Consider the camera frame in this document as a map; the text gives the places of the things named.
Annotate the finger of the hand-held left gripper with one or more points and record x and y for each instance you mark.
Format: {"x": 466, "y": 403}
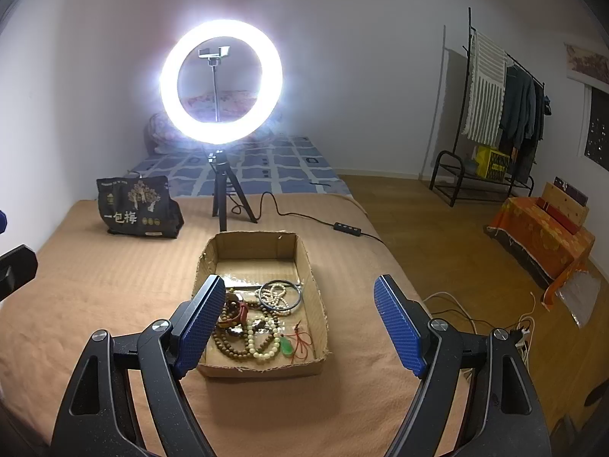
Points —
{"x": 2, "y": 223}
{"x": 16, "y": 269}

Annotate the dark hanging coat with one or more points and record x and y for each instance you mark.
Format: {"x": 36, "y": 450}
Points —
{"x": 528, "y": 162}

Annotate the black tripod stand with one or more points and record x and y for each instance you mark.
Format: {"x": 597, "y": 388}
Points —
{"x": 220, "y": 176}

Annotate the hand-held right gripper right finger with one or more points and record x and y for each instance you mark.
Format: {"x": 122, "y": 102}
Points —
{"x": 397, "y": 328}

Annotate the window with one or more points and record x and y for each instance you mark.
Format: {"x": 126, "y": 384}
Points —
{"x": 598, "y": 128}

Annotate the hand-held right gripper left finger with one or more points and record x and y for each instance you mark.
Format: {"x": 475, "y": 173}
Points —
{"x": 200, "y": 328}

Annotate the brown flat box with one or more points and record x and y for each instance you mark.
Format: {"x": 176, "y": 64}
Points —
{"x": 566, "y": 202}

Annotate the dark red box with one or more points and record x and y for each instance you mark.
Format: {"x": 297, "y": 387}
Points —
{"x": 556, "y": 216}

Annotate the cardboard box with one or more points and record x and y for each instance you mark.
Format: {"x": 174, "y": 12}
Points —
{"x": 257, "y": 247}

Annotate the white power strip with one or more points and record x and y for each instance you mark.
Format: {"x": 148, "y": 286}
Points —
{"x": 521, "y": 340}

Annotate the blue patterned bed sheet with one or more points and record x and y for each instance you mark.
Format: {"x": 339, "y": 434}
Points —
{"x": 285, "y": 162}

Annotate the black printed bag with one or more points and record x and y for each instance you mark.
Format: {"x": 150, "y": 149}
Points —
{"x": 138, "y": 209}

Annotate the clear plastic bag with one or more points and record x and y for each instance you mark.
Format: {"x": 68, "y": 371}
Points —
{"x": 580, "y": 297}

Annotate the wall poster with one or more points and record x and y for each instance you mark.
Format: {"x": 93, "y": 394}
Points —
{"x": 587, "y": 64}

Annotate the orange cloth covered table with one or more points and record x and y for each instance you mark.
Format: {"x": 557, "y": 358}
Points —
{"x": 547, "y": 243}

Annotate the blue bangle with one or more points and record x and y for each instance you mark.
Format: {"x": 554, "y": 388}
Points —
{"x": 300, "y": 296}

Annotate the grey-green hanging jacket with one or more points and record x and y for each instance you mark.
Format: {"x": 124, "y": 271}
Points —
{"x": 516, "y": 109}

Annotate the folded floral quilt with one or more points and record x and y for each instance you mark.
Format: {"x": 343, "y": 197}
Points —
{"x": 154, "y": 128}

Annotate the striped towel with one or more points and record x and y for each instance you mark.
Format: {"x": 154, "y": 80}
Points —
{"x": 485, "y": 90}

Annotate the yellow box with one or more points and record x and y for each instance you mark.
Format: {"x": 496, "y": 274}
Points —
{"x": 492, "y": 164}

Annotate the black metal clothes rack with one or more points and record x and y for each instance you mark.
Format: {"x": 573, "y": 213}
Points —
{"x": 449, "y": 176}

